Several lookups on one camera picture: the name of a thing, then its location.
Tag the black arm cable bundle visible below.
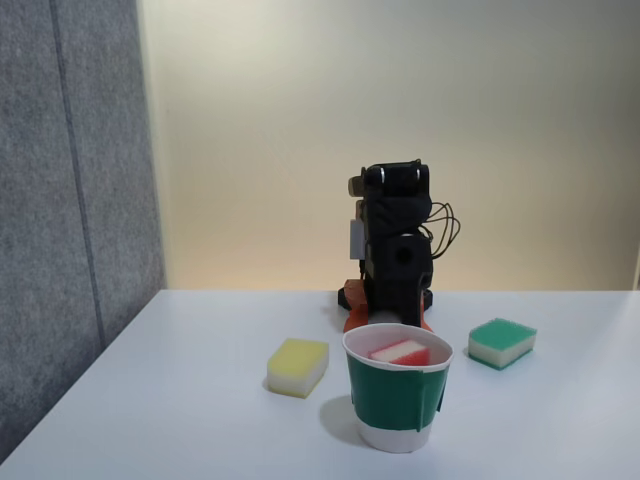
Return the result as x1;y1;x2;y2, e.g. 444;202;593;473
422;201;462;260

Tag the white controller box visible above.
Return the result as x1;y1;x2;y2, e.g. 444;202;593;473
349;218;368;260

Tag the green sponge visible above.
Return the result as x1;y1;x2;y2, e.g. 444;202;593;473
467;317;539;372

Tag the grey felt partition panel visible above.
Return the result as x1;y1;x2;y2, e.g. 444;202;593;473
0;0;105;454
51;0;167;351

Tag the red sponge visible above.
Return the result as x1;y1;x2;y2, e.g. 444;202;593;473
368;339;432;371

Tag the yellow sponge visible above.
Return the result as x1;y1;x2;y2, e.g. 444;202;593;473
266;337;331;401

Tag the white paper cup green tape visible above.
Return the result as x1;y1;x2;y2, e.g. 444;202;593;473
341;322;456;455

